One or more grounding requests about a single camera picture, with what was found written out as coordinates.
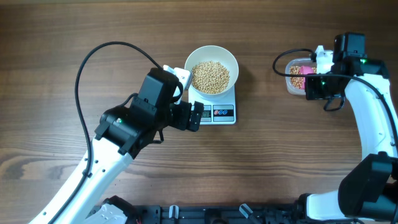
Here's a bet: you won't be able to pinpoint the clear plastic container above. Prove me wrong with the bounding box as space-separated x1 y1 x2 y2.
285 58 317 96

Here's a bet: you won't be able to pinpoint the pink plastic measuring scoop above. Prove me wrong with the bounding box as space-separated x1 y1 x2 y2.
299 66 317 90

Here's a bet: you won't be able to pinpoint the left black cable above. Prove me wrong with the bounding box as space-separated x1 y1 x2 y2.
46 41 164 224

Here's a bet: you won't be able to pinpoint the soybeans pile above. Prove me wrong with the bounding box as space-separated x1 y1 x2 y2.
290 65 304 90

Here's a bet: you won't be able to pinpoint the white digital kitchen scale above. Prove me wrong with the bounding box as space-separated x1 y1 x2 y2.
188 86 236 125

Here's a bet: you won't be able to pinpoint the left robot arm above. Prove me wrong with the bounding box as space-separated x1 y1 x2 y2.
32 65 203 223

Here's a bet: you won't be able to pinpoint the white bowl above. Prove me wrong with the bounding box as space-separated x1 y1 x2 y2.
184 45 239 98

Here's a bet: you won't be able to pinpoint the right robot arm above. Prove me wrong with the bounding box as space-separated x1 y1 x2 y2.
303 32 397 223

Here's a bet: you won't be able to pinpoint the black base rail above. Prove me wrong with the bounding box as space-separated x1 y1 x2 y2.
134 205 296 224

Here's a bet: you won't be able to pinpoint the soybeans in bowl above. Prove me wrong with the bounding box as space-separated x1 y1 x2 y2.
192 61 230 94

